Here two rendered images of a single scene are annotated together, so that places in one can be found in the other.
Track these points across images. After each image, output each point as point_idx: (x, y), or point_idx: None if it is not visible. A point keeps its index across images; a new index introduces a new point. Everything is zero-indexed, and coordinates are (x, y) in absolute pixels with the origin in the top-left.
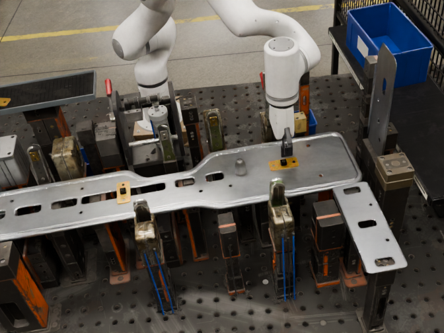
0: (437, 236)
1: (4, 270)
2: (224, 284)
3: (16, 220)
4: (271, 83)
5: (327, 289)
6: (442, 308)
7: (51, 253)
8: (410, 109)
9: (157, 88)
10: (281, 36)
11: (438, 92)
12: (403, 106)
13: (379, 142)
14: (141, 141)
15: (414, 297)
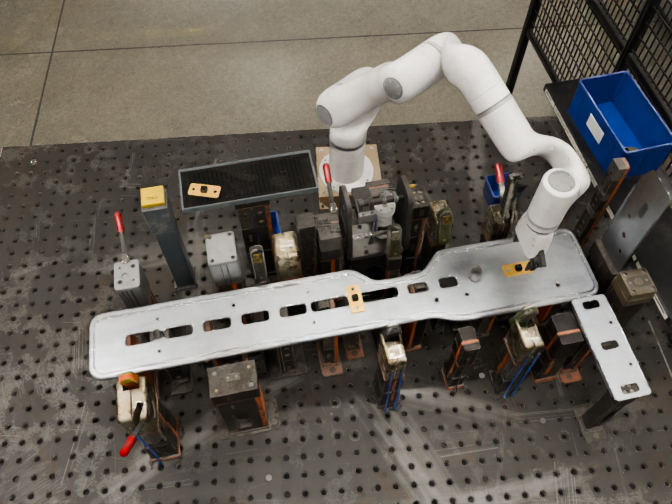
0: (645, 328)
1: (253, 392)
2: (441, 378)
3: (246, 330)
4: (541, 215)
5: (543, 385)
6: (653, 405)
7: None
8: (644, 207)
9: (355, 151)
10: (551, 158)
11: (670, 187)
12: None
13: (619, 253)
14: (363, 234)
15: None
